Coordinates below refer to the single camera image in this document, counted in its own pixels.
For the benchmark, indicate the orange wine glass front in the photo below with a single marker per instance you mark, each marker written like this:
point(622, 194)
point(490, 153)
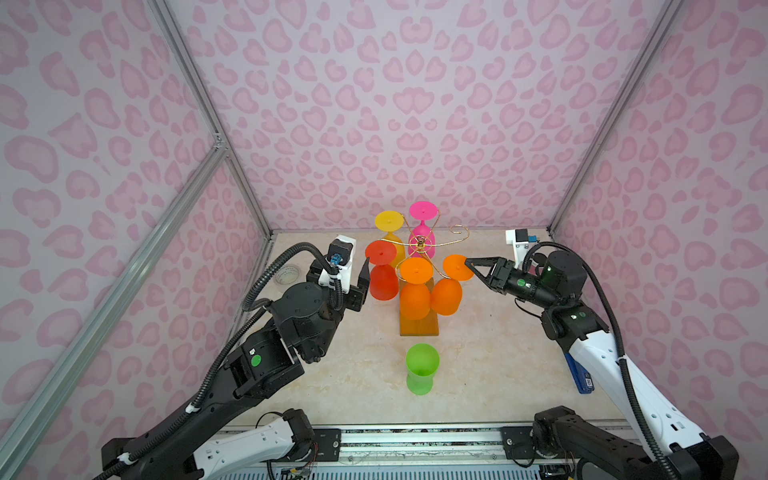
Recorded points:
point(415, 295)

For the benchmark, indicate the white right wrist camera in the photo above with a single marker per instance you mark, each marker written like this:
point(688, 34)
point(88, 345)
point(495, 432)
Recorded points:
point(520, 238)

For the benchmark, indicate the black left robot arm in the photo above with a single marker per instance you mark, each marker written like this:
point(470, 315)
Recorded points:
point(267, 353)

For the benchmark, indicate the clear tape roll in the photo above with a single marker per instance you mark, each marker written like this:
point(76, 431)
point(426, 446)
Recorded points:
point(287, 275)

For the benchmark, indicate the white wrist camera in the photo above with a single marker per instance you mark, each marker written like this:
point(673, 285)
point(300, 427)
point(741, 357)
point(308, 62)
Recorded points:
point(341, 255)
point(520, 238)

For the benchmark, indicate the red wine glass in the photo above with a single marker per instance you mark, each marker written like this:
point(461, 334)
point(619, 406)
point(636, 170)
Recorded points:
point(384, 283)

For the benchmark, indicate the yellow wine glass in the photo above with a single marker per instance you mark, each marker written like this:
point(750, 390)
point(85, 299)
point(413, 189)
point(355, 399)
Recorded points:
point(390, 222)

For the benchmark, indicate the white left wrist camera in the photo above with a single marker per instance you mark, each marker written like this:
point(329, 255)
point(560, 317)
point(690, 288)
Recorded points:
point(341, 255)

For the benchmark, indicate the blue box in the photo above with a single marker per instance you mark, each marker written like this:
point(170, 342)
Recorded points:
point(582, 378)

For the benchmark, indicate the orange wine glass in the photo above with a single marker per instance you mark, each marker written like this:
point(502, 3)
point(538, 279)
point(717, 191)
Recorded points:
point(447, 293)
point(415, 295)

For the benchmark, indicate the green wine glass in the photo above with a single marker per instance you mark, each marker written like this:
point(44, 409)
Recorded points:
point(422, 363)

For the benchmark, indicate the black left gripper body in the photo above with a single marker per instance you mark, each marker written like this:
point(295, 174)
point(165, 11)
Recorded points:
point(353, 298)

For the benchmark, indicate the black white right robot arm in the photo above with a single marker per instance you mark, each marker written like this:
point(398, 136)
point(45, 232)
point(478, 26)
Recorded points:
point(577, 316)

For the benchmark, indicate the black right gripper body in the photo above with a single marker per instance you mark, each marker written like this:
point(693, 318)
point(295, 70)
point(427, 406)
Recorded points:
point(523, 284)

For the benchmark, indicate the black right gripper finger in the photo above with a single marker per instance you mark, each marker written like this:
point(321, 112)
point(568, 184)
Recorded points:
point(484, 273)
point(489, 263)

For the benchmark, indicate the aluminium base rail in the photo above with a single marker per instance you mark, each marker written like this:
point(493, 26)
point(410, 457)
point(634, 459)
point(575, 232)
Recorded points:
point(388, 451)

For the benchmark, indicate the pink wine glass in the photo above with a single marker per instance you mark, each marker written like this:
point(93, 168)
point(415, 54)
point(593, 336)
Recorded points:
point(423, 212)

